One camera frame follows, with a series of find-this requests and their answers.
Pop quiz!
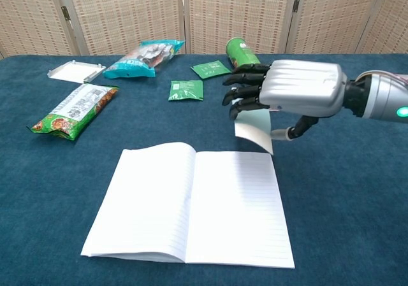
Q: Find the bamboo folding screen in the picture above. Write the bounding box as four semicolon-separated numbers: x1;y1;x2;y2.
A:
0;0;408;59

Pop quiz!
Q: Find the green white snack bag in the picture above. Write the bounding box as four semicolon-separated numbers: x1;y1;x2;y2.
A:
26;83;120;141

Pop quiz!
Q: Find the dark blue table cloth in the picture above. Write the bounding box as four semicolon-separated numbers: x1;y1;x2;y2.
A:
0;53;408;286

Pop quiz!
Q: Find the green sachet with figure print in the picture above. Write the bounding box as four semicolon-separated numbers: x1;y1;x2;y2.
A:
168;80;204;103

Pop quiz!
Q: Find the green chip can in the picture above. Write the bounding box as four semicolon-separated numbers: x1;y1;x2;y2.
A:
226;36;262;69

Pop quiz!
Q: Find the teal snack bag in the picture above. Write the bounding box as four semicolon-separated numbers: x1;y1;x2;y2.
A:
102;39;186;80

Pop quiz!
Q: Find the white blue tasselled bookmark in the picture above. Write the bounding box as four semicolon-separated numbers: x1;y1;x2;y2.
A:
234;99;275;155

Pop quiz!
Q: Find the white plastic tray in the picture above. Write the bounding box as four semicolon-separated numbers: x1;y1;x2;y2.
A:
47;60;107;84

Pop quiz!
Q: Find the green sachet with white print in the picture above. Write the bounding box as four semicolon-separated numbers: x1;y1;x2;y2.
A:
190;60;232;80

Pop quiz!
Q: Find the white lined notebook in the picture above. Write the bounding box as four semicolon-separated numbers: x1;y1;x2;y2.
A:
80;141;296;269

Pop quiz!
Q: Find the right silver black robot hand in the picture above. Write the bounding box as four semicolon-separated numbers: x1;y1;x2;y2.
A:
222;59;356;142

